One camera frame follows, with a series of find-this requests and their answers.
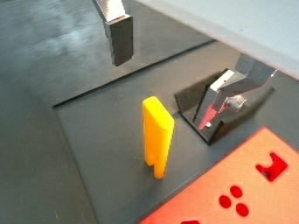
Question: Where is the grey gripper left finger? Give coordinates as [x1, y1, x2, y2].
[92, 0, 134, 67]

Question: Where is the metallic gripper right finger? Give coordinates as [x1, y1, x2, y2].
[194, 53, 276, 130]

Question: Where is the yellow square-circle peg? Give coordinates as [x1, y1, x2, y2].
[143, 96, 174, 179]

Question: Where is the red shape sorting board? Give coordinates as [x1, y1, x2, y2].
[140, 128, 299, 224]

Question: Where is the black curved holder stand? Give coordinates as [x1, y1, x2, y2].
[174, 72, 275, 145]

